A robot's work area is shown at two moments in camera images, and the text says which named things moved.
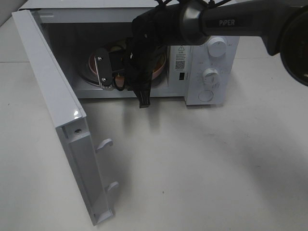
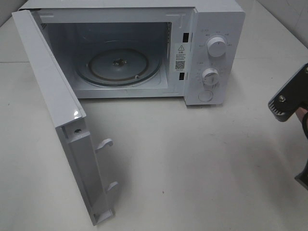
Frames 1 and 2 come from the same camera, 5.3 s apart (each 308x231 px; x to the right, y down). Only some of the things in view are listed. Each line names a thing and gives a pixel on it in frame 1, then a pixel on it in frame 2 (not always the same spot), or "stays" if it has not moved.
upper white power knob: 217,46 stays
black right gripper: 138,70 → 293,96
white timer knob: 211,78 stays
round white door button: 205,95 stays
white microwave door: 82,153 stays
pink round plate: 159,62 → 300,112
